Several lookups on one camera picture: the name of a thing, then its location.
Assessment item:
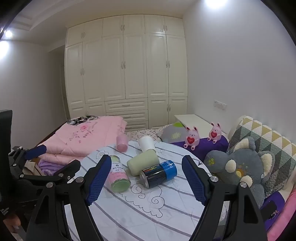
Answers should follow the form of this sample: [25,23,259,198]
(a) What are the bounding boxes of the pink bunny toy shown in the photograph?
[207,122,223,143]
[184,126,200,149]

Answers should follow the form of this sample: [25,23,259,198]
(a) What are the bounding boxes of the white striped cloud-print sheet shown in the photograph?
[65,140,223,241]

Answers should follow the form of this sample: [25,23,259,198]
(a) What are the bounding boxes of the purple pillow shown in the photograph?
[171,136,229,160]

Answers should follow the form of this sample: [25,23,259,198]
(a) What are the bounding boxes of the blue and black can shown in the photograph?
[139,160,178,189]

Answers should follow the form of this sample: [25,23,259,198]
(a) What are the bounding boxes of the black and white checkered cloth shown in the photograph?
[67,115,100,126]

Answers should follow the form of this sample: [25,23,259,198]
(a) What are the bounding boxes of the white cup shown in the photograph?
[138,136,155,153]

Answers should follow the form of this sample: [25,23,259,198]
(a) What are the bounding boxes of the grey plush toy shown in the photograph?
[203,137,275,209]

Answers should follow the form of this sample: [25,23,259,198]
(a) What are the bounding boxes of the pink cup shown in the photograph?
[116,135,129,152]

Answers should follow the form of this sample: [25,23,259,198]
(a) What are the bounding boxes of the person's left hand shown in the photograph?
[3,214,22,230]

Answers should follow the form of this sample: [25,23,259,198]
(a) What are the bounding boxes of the purple cushion with black label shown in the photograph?
[260,190,292,232]

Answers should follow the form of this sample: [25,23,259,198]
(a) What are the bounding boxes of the white nightstand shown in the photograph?
[174,114,228,137]

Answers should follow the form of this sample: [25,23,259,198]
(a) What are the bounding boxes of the pale green cup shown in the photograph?
[127,149,160,176]

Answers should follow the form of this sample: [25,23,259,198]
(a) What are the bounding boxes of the clear bottle pink green contents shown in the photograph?
[109,155,131,193]

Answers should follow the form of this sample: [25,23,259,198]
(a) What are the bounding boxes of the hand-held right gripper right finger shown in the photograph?
[181,155,268,241]

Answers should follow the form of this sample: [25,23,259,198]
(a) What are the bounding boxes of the patterned bed sheet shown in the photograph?
[125,126,167,142]

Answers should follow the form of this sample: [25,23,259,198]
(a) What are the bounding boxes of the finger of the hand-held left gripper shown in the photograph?
[53,159,81,183]
[14,144,47,161]

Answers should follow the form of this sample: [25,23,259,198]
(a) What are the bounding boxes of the grey round pillow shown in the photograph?
[161,123,189,144]

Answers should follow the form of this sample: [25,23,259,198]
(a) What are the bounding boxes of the cream wardrobe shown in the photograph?
[64,14,188,130]

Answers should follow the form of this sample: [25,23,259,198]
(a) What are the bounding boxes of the folded pink quilt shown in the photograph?
[35,116,127,166]

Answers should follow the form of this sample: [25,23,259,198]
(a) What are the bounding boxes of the beige cloth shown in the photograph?
[22,160,41,175]

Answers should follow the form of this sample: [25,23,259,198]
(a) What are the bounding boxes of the purple cloth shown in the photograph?
[38,160,70,177]

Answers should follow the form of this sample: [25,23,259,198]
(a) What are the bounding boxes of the pink cloth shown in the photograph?
[269,204,296,241]

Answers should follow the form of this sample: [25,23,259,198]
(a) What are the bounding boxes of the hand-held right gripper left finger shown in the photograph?
[25,154,112,241]

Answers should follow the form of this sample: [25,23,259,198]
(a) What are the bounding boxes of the triangle-patterned quilted cover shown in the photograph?
[228,116,296,193]

